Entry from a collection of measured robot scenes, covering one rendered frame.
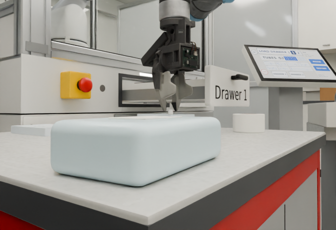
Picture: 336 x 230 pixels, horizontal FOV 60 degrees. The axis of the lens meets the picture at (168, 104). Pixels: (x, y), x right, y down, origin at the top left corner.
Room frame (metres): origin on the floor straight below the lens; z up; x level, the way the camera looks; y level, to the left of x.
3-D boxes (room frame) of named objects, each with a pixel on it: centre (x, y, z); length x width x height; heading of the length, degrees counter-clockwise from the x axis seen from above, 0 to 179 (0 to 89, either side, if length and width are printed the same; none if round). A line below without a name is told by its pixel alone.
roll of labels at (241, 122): (0.66, -0.18, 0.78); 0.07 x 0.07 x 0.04
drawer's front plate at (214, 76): (0.89, -0.19, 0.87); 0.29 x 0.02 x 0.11; 144
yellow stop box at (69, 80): (0.80, 0.25, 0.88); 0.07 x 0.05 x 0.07; 144
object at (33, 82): (1.39, 0.44, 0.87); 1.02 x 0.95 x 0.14; 144
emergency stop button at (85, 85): (0.78, 0.22, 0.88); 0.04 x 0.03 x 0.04; 144
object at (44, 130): (0.62, 0.26, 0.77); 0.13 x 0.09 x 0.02; 55
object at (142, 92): (1.01, -0.02, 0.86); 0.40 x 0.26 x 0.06; 54
